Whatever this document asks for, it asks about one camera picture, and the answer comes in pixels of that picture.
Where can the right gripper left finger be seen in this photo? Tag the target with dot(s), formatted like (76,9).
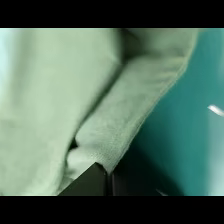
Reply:
(88,183)

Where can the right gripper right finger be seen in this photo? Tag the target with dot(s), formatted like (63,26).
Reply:
(136,181)

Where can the pale green T-shirt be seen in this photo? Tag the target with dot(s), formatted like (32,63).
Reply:
(50,110)

